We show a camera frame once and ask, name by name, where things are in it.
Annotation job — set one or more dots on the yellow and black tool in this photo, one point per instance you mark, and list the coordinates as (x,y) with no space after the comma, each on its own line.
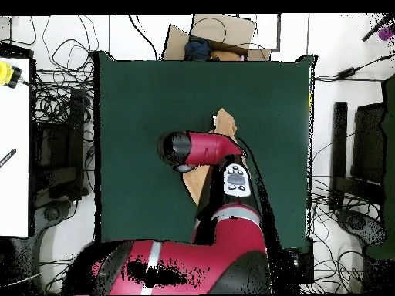
(6,74)

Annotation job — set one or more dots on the dark grey stand base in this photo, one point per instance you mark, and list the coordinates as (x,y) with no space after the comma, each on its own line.
(358,223)
(52,212)

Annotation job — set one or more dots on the black upright bar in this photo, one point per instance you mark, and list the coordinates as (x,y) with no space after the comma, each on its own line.
(338,148)

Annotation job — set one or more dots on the white board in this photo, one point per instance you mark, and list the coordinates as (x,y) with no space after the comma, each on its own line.
(14,191)

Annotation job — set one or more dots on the dark blue garment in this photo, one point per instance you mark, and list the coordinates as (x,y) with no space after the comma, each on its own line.
(197,49)

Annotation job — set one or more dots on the brown cardboard box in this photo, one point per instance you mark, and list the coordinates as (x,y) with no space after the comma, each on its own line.
(234,30)

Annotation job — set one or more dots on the black marker pen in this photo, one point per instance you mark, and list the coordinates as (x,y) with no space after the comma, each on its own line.
(7,158)

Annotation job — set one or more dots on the tan terry towel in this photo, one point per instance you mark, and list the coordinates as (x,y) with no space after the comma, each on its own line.
(226,125)

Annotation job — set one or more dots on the black power adapter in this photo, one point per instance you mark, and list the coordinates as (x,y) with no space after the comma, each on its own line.
(347,73)

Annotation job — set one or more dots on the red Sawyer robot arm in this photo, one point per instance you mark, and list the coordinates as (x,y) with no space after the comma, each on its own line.
(209,148)

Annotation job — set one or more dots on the purple object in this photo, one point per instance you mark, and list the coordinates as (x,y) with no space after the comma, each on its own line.
(387,33)

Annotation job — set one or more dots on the black monitor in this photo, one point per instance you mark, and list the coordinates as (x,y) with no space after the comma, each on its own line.
(368,141)

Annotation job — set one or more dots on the orange garment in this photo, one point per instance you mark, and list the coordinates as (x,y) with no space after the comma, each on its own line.
(225,56)

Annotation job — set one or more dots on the dark green table cloth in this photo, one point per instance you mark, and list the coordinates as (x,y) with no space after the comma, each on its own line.
(139,108)

